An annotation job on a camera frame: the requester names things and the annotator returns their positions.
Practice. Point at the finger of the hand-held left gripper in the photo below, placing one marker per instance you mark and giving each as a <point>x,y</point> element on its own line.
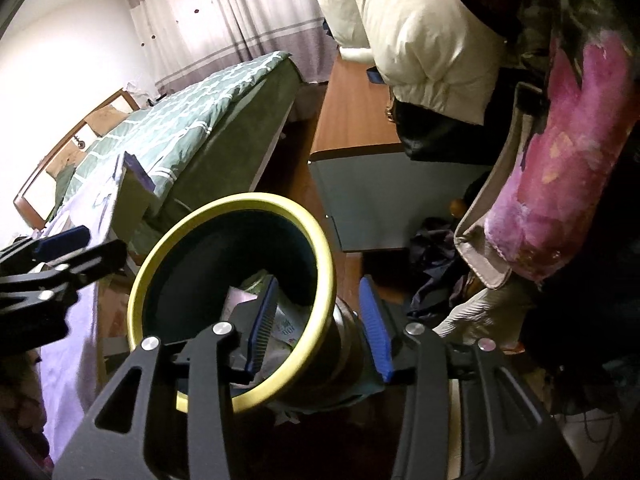
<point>95,260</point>
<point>62,241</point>

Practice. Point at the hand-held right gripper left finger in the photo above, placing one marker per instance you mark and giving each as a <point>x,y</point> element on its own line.
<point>262,325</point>

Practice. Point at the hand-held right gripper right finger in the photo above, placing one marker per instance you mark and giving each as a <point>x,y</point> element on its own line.
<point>375,325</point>

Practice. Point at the green and white plastic bottle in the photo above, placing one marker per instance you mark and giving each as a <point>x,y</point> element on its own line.
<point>287,325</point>

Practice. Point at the pink milk carton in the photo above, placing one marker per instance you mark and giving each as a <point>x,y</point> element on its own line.
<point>235,302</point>

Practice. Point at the yellow-rimmed dark bin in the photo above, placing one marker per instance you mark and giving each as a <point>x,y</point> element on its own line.
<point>190,270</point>

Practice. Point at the brown pillow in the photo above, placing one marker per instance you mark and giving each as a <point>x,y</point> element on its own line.
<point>106,120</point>
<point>65,165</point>

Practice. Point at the dark cloth on floor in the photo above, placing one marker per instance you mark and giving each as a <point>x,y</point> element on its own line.
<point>435,260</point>

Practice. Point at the purple floral tablecloth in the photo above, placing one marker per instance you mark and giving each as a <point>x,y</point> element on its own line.
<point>70,360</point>

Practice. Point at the white knitted cloth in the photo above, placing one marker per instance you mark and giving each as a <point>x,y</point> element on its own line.
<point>480,310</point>

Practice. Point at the green checked quilt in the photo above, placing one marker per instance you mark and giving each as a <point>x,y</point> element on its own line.
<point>175,125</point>

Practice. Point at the wooden bed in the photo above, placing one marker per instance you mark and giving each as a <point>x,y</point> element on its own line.
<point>240,150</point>

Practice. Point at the wooden cabinet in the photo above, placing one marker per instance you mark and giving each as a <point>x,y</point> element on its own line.
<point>350,125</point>

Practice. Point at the black leather bag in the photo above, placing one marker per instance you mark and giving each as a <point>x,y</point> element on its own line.
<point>450,135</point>

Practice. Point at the black padded coat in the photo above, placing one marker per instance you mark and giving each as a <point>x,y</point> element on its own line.
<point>590,335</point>

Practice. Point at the pink floral cloth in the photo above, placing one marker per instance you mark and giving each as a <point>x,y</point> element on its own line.
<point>565,170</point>

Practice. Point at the pink and white curtain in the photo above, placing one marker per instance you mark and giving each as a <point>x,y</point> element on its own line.
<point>225,25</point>

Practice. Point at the white down jacket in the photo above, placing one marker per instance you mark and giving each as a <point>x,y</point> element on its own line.
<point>425,45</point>

